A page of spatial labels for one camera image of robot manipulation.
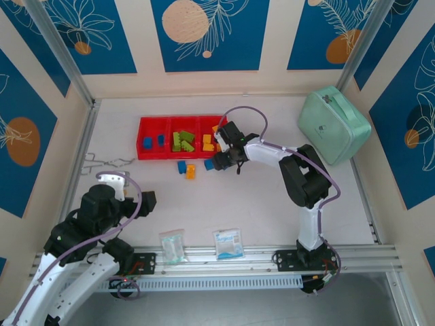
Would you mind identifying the aluminium frame post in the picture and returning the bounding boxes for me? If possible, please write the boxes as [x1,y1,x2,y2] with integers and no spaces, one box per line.
[24,0,98,108]
[334,0,392,90]

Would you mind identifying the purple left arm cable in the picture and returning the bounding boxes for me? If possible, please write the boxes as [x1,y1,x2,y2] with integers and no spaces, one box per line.
[1,170,142,326]

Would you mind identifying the slotted grey cable duct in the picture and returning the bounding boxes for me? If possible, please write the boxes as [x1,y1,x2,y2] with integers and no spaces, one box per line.
[64,275,304,293]

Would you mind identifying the red plastic bin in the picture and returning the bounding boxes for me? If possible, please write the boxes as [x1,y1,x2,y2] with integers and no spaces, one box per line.
[167,115,202,161]
[196,115,227,160]
[136,116,171,161]

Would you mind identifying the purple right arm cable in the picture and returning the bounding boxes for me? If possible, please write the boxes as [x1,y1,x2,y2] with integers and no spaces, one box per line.
[218,105,343,297]

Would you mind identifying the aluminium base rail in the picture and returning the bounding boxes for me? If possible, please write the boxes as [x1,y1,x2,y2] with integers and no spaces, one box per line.
[33,244,406,278]

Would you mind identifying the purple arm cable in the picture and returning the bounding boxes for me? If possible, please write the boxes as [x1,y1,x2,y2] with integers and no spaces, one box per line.
[218,105,343,297]
[1,170,142,326]

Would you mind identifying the clear plastic packet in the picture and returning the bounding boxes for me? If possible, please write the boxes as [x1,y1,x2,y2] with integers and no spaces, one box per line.
[158,228,188,267]

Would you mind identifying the metal tongs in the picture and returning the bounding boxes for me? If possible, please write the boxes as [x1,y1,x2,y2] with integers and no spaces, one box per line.
[82,153,137,176]

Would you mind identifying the white blue surgical packet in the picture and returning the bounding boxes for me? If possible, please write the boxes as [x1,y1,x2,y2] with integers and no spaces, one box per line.
[211,228,246,261]

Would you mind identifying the mint green zipper bag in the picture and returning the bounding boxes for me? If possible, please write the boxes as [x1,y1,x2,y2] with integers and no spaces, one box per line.
[297,84,372,168]

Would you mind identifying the aluminium table edge rail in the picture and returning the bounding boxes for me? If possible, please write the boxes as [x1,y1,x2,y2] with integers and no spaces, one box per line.
[349,157,385,246]
[64,98,101,205]

